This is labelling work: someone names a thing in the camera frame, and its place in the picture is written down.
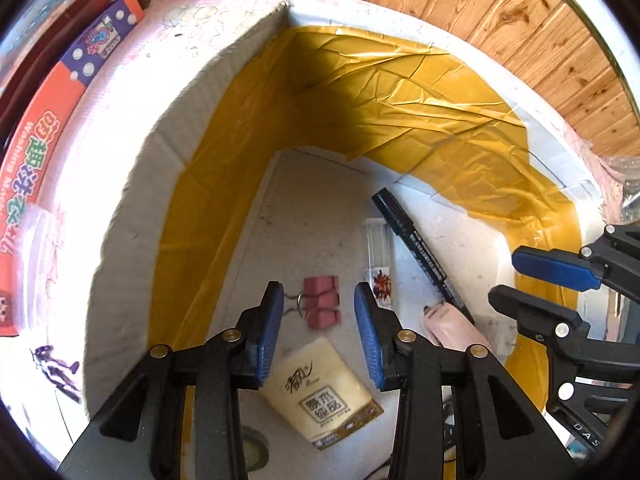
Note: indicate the red robot toy box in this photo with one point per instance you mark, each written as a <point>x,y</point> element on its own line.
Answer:
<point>55,15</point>

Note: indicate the purple action figure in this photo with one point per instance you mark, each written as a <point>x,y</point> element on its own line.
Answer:
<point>55,372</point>

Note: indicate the bubble wrap sheet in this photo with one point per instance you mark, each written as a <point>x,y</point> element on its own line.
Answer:
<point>622,180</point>

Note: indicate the pink binder clip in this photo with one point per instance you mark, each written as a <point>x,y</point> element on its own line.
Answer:
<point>322,292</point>

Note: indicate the clear plastic container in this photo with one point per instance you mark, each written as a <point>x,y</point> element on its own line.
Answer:
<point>40,260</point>

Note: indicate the orange and purple toy box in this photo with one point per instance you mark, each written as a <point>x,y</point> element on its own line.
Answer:
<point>55,120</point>

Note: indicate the clear tube with red print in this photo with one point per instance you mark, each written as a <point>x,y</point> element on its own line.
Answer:
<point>378,250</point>

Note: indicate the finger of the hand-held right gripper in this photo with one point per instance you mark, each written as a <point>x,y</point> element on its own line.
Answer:
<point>550,265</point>
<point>540,312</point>

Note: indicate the pink printed blanket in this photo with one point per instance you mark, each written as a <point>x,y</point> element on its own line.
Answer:
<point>165,25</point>

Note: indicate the green tape roll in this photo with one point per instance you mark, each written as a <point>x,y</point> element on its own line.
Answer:
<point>256,452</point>

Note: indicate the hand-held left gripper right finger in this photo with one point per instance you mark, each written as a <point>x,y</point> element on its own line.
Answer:
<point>369,340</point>

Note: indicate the white foam box yellow lining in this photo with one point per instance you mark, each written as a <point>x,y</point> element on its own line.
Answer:
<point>325,210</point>

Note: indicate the pink and white stapler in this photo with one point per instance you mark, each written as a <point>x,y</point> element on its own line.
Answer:
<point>450,327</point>

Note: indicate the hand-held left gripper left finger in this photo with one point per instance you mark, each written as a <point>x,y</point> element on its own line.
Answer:
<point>267,340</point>

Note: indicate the black marker pen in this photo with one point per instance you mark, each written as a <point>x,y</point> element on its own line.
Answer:
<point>420,245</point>

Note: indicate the beige tissue packet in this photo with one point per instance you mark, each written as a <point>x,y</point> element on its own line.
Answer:
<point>320,385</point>

